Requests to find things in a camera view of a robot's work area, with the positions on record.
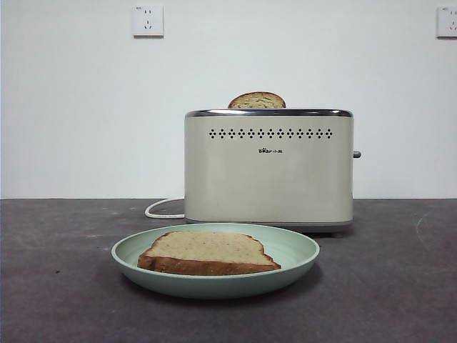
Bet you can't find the large square bread slice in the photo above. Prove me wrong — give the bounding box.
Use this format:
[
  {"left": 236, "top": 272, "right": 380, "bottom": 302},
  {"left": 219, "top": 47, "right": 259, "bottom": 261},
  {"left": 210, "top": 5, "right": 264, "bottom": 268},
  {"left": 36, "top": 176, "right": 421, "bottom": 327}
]
[{"left": 137, "top": 230, "right": 282, "bottom": 277}]

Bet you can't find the pale green round plate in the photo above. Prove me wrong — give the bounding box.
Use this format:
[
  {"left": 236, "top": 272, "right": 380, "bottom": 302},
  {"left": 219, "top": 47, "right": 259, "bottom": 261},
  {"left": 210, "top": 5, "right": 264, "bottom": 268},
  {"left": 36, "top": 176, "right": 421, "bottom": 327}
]
[{"left": 110, "top": 222, "right": 321, "bottom": 300}]

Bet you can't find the cream two-slot toaster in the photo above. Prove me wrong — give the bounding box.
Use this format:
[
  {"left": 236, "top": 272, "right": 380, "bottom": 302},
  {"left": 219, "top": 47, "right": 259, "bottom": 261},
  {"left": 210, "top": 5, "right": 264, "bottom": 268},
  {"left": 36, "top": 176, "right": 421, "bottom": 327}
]
[{"left": 184, "top": 108, "right": 362, "bottom": 235}]

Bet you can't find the small round-topped bread slice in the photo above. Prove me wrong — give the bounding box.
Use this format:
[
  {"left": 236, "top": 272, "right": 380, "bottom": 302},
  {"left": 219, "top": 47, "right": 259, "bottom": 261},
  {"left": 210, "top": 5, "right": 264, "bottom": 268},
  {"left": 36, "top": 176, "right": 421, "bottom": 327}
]
[{"left": 227, "top": 91, "right": 287, "bottom": 109}]

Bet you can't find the white toaster power cable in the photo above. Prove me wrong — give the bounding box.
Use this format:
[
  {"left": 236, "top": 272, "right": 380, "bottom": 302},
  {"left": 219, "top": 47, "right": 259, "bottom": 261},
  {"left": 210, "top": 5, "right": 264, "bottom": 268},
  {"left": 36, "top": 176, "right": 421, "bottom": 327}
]
[{"left": 144, "top": 198, "right": 186, "bottom": 219}]

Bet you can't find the white wall socket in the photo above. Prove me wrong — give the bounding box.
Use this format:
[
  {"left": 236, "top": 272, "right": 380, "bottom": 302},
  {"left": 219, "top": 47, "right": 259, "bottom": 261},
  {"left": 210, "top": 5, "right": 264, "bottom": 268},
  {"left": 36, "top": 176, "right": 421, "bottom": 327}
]
[
  {"left": 131, "top": 4, "right": 166, "bottom": 39},
  {"left": 436, "top": 6, "right": 457, "bottom": 39}
]

